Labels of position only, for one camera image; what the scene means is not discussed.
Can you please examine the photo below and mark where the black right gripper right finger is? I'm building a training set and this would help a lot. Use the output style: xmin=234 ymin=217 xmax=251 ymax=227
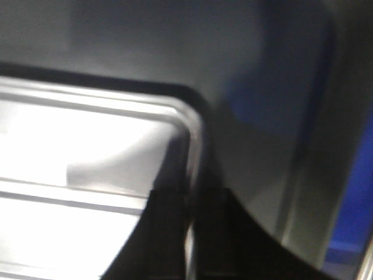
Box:
xmin=195 ymin=188 xmax=330 ymax=280

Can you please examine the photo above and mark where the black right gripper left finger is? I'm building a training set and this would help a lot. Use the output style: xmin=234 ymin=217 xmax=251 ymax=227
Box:
xmin=98 ymin=186 xmax=190 ymax=280

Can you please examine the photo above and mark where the small silver tray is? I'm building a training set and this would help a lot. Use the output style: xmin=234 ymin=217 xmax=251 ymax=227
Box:
xmin=1 ymin=76 xmax=205 ymax=279

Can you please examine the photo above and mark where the large grey metal tray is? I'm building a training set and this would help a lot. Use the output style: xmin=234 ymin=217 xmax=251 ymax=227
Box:
xmin=1 ymin=1 xmax=372 ymax=267

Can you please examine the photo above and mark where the blue bin upper right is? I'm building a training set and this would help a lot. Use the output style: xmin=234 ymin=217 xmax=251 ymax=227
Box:
xmin=325 ymin=113 xmax=372 ymax=264

